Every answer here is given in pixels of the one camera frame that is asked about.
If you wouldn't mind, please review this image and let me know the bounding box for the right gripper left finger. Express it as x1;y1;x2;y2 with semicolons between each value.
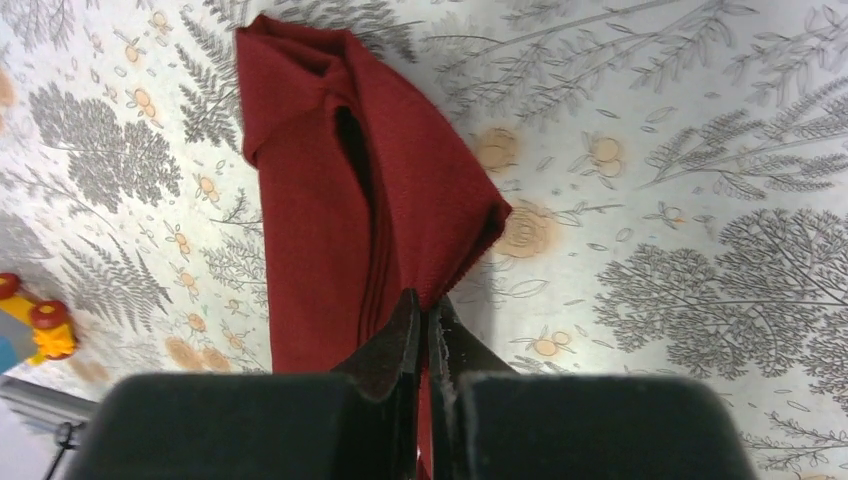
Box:
65;289;422;479

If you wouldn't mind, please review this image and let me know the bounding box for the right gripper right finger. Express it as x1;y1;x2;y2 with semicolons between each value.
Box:
427;300;755;479

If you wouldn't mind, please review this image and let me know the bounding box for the dark red cloth napkin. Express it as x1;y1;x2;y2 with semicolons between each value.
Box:
235;15;511;479

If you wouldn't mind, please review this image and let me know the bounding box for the floral patterned tablecloth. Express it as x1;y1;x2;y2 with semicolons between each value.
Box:
1;1;847;479

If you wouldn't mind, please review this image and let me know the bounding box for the colourful toy block car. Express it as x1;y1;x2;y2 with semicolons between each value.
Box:
1;272;79;374

